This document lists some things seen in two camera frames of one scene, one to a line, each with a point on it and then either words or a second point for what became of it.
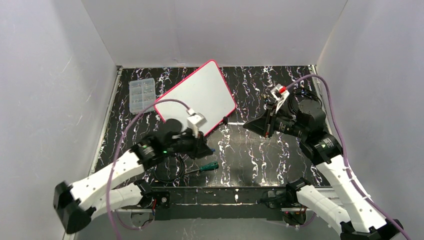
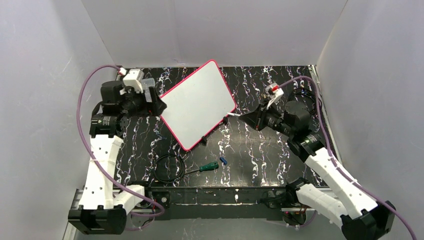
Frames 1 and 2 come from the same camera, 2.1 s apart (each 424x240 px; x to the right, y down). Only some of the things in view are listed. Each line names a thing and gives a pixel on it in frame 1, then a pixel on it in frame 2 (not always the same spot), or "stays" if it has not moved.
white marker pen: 236,123 → 234,114
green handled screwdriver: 210,166 stays
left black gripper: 198,144 → 145,103
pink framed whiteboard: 204,90 stays
